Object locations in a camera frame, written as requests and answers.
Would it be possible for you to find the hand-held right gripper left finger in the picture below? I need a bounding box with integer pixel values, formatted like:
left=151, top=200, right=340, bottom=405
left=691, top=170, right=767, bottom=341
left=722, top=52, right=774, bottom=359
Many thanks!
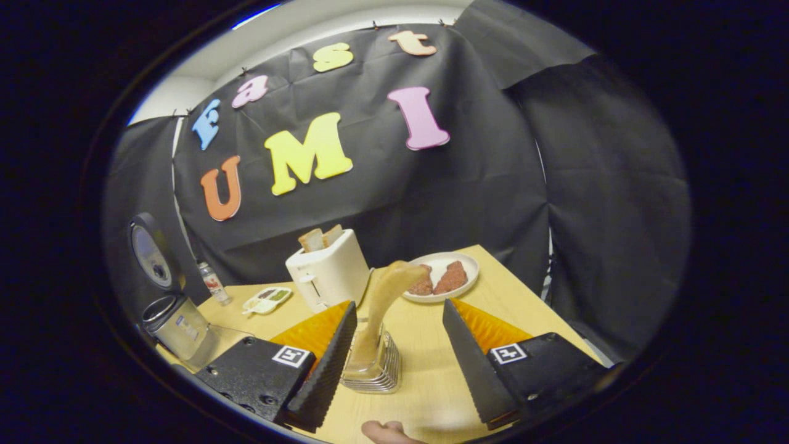
left=194, top=300, right=358, bottom=434

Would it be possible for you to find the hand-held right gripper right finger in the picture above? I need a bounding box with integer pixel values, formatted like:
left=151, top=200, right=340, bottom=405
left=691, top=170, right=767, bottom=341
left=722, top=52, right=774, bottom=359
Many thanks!
left=442, top=298, right=611, bottom=431

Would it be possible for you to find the clear ribbed chopstick holder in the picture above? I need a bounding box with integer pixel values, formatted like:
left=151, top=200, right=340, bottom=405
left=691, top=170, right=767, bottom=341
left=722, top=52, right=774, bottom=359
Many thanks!
left=340, top=318, right=403, bottom=394

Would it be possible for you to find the wooden spoon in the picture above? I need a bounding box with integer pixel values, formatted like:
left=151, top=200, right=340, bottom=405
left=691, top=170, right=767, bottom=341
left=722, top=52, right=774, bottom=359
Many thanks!
left=348, top=260, right=430, bottom=377

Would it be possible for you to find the dark grey rice cooker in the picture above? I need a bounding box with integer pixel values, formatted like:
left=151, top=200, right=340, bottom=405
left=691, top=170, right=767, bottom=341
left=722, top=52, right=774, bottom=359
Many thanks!
left=128, top=213, right=219, bottom=372

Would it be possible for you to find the white divided condiment dish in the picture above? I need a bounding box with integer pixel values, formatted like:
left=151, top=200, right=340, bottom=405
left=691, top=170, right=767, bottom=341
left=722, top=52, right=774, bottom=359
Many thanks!
left=242, top=287, right=293, bottom=316

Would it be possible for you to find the brown meat piece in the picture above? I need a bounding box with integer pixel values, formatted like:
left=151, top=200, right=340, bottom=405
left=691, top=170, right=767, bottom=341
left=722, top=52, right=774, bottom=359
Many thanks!
left=433, top=260, right=468, bottom=295
left=408, top=264, right=435, bottom=296

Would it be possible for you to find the white toaster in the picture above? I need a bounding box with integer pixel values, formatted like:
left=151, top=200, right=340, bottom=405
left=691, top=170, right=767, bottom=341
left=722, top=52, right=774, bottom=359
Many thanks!
left=285, top=229, right=374, bottom=313

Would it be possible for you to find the white round plate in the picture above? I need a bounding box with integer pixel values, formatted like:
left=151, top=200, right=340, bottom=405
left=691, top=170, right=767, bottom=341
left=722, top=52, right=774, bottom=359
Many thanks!
left=401, top=252, right=480, bottom=303

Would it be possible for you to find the small clear bottle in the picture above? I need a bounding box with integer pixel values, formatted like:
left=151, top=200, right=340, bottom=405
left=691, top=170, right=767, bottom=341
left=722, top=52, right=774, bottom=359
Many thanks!
left=197, top=260, right=233, bottom=306

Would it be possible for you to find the black backdrop cloth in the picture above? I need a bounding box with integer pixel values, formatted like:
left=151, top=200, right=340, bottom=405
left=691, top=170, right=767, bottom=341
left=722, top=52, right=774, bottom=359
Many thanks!
left=102, top=0, right=691, bottom=361

